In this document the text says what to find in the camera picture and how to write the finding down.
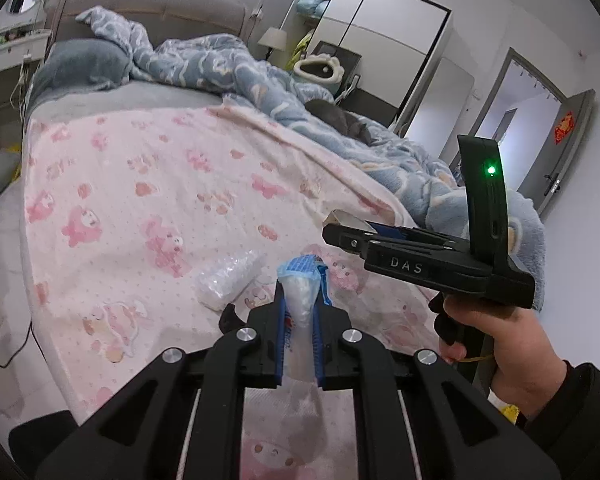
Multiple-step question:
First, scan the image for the cardboard tape roll core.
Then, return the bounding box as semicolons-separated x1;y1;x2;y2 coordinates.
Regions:
323;209;372;232

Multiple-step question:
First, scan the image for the blue tissue pack wrapper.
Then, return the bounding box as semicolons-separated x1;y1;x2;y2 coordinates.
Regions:
277;254;326;382

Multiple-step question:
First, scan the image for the black right sleeve forearm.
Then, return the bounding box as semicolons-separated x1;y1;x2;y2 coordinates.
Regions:
519;363;600;479

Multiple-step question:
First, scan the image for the dark green trash bin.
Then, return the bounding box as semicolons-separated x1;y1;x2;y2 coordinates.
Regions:
8;410;78;470

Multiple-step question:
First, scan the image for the person's right hand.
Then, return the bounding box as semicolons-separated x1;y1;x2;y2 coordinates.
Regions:
444;296;567;419

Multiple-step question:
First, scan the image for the blue cloud pattern duvet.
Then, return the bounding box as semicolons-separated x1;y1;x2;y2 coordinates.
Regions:
79;6;545;309

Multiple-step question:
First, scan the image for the clear bubble wrap piece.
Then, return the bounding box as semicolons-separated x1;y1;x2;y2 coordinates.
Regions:
196;250;265;312

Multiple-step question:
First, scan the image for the dark grey cat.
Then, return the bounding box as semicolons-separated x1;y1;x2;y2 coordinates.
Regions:
304;99;374;146

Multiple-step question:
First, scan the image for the pink cartoon print blanket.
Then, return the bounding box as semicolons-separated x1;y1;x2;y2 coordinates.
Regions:
21;102;444;480

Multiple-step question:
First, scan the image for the cream flower cat bed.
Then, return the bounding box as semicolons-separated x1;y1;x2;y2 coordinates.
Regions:
292;53;344;86

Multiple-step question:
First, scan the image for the white sliding door wardrobe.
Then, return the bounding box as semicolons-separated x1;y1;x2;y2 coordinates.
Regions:
272;0;452;131

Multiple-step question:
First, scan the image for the white bedside lamp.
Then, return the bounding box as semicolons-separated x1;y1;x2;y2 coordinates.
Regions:
258;27;288;61

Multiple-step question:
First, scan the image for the blue plush toy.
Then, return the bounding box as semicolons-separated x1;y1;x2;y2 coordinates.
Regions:
296;0;329;20

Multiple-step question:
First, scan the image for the grey upholstered bed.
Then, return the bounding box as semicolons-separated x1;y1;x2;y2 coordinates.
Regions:
17;0;549;480

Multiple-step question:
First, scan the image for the blue-grey pillow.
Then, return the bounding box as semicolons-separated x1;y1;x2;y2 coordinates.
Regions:
28;38;132;110

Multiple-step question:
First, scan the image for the white dressing table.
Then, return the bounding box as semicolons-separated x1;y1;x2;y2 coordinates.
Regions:
0;29;53;149

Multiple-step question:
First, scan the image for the grey door frame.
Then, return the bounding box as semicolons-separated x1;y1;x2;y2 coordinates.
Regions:
469;49;595;216

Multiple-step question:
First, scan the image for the black power cable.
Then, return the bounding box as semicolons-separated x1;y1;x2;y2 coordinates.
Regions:
0;318;36;386

